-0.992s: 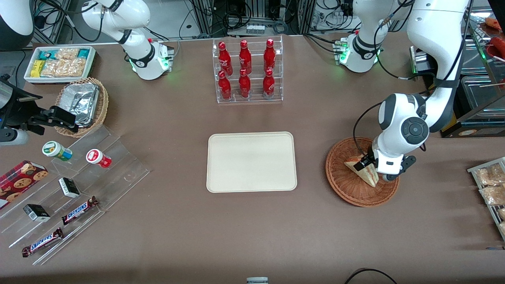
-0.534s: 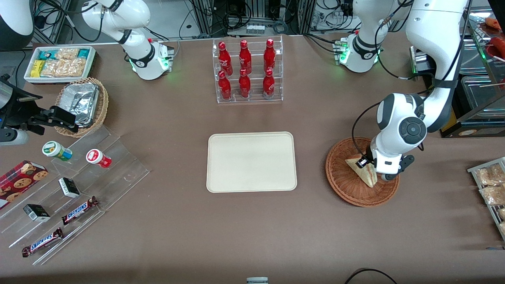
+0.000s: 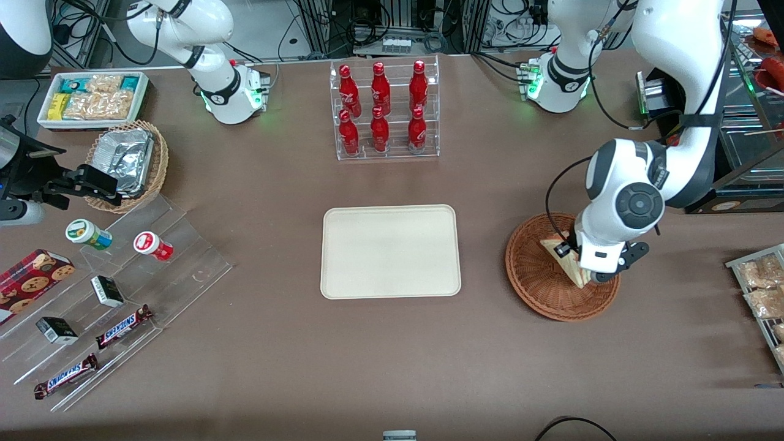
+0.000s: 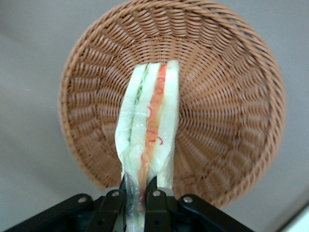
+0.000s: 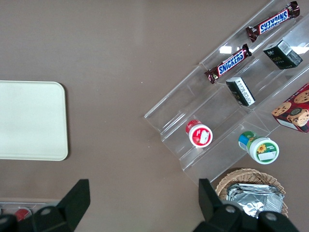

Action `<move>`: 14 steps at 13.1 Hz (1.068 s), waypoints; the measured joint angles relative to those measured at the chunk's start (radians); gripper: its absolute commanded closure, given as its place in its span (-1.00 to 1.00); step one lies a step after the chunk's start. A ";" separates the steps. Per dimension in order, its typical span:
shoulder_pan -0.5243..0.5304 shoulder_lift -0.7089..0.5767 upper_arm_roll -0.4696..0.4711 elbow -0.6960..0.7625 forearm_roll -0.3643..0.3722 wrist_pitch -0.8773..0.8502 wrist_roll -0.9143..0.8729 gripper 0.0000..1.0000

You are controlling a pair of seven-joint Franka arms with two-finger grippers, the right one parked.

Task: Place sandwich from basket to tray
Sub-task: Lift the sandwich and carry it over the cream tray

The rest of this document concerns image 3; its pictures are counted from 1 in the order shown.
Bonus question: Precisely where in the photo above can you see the small clear cracker bag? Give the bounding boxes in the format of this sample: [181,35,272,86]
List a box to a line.
[86,75,123,94]

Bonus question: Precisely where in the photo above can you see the grey box with green light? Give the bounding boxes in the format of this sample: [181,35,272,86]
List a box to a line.
[636,70,674,117]

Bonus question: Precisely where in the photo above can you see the light tan wicker basket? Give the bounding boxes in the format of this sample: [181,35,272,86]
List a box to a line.
[85,120,170,214]

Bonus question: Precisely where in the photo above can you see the grey wire rack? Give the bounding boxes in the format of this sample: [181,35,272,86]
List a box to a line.
[725,243,784,375]

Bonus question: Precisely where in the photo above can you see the red cola bottle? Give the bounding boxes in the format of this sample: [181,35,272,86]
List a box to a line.
[339,110,360,155]
[371,62,391,116]
[409,60,428,114]
[338,64,362,117]
[370,107,390,154]
[407,107,428,154]

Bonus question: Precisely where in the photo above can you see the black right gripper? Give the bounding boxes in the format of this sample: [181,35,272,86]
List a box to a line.
[0,119,121,210]

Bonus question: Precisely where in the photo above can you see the silver foil packet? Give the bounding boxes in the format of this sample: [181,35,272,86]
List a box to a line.
[92,129,154,198]

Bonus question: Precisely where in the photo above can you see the cream plastic tray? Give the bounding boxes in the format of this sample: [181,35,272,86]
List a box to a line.
[321,205,462,300]

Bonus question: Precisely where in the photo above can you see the clear acrylic bottle rack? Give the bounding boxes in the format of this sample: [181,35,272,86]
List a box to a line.
[330,55,440,161]

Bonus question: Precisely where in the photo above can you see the small black box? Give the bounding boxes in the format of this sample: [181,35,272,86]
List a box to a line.
[91,276,126,309]
[36,316,80,345]

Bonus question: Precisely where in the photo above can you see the red cookie box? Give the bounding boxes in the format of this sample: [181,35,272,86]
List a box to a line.
[0,249,76,326]

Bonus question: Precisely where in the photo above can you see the Snickers chocolate bar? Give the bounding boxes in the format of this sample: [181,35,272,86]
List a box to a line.
[95,304,154,350]
[33,353,100,401]

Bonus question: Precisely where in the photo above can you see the clear acrylic step display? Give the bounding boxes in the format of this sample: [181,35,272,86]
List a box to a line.
[0,195,234,413]

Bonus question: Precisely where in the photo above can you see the black glass food warmer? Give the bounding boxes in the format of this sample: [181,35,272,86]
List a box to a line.
[637,12,784,214]

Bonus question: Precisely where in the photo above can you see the black looped cable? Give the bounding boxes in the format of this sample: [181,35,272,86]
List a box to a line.
[534,416,617,441]

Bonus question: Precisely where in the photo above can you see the large clear cracker bag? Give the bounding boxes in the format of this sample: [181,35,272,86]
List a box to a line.
[63,91,134,121]

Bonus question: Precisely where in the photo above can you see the green lid snack cup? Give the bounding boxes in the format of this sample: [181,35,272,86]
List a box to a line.
[66,219,113,251]

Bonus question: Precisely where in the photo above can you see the triangular sandwich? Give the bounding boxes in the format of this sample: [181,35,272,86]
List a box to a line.
[540,235,592,289]

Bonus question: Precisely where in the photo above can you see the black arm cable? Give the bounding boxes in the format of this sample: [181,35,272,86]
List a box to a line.
[546,156,607,246]

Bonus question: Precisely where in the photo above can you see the red lid snack cup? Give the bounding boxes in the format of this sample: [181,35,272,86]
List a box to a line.
[134,231,175,262]

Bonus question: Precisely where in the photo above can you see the white rectangular snack bin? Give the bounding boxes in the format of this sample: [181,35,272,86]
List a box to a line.
[37,71,150,131]

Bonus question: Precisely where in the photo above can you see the brown round wicker basket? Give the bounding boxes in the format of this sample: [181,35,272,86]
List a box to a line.
[505,213,621,322]

